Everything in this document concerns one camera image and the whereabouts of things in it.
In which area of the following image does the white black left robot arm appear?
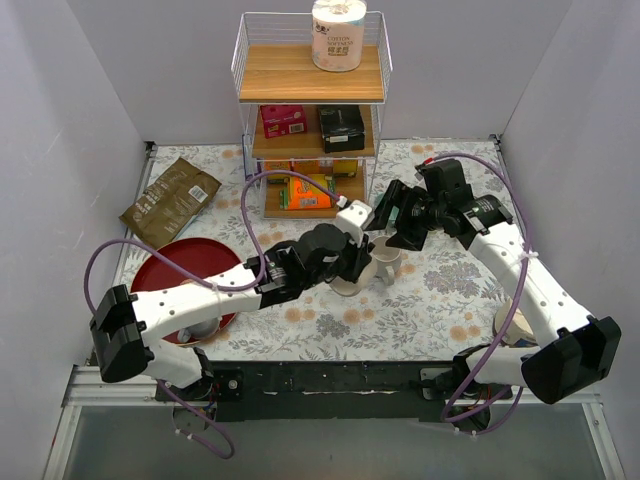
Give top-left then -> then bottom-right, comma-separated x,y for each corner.
90,223 -> 372,400

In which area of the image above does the pink red box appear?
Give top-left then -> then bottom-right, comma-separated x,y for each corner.
260,104 -> 307,139

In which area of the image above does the yellow sponge pack rear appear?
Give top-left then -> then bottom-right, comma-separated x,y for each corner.
258,159 -> 362,178

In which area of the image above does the red round tray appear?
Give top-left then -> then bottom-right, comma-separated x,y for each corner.
130,237 -> 241,345

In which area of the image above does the black box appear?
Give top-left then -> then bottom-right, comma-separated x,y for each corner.
317,105 -> 366,154

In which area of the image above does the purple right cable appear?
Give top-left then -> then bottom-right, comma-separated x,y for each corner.
415,152 -> 530,437

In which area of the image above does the wrapped toilet paper roll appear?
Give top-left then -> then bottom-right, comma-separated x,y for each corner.
311,0 -> 367,72

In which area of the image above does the black base bar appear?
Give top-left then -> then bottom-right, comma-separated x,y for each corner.
171,361 -> 468,422

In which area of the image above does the paper cup with crumpled paper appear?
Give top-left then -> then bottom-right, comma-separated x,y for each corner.
492,299 -> 537,348

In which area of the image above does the grey mug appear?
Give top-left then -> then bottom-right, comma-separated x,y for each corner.
176,317 -> 221,345

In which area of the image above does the white mug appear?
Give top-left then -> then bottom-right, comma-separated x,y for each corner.
371,236 -> 402,286

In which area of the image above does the brown coffee bag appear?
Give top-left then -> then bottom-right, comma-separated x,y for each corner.
119,158 -> 221,249

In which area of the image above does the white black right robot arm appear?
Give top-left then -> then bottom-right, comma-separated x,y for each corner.
367,158 -> 621,404

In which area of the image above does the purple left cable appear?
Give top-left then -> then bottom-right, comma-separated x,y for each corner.
82,170 -> 346,459

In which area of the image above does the teal green mug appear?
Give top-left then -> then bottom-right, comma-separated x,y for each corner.
376,194 -> 399,227

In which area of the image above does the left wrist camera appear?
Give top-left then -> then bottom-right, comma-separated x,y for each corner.
334,196 -> 373,247

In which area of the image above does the cream mug black rim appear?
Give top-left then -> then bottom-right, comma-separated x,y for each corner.
328,253 -> 378,297

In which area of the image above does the orange sponge pack front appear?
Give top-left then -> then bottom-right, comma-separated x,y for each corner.
279,176 -> 335,210

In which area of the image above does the white wire wooden shelf rack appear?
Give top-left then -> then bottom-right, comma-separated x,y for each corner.
231,11 -> 393,202

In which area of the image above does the purple cable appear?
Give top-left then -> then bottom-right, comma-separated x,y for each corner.
415,152 -> 530,437
82,170 -> 346,459

